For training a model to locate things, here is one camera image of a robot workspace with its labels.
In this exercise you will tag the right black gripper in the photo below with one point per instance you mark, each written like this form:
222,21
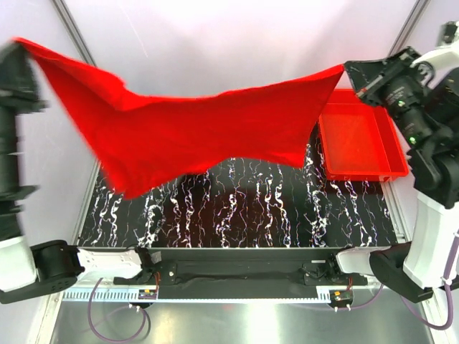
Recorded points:
363,73

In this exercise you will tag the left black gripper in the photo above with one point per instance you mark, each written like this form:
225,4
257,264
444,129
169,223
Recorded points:
19,86

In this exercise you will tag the red t shirt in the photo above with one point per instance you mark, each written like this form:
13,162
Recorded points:
145,141

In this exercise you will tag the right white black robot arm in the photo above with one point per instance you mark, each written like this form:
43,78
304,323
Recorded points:
432,135

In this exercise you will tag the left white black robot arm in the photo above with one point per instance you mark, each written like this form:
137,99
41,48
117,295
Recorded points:
28,272

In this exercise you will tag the red plastic bin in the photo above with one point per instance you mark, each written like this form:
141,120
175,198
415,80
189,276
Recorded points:
359,142

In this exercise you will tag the right small electronics board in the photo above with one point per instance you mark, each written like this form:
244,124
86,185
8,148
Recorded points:
342,295

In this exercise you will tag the small electronics board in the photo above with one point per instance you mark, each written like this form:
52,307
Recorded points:
147,294
342,295

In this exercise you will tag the left small electronics board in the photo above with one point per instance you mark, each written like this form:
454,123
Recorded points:
147,294

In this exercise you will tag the right aluminium frame post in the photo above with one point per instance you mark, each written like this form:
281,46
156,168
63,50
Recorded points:
409,25

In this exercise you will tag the aluminium frame post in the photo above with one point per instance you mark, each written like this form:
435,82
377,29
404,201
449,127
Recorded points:
409,25
73,31

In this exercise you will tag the left aluminium frame post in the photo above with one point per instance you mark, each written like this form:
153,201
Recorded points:
73,31

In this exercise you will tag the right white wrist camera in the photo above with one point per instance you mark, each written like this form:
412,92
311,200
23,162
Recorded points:
448,34

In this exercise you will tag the white slotted cable duct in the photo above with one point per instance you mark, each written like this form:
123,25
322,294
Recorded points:
105,294

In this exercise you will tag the aluminium table edge rail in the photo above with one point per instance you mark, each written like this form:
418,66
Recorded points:
327,272

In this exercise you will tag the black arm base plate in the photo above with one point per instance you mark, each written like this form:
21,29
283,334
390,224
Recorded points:
358,259

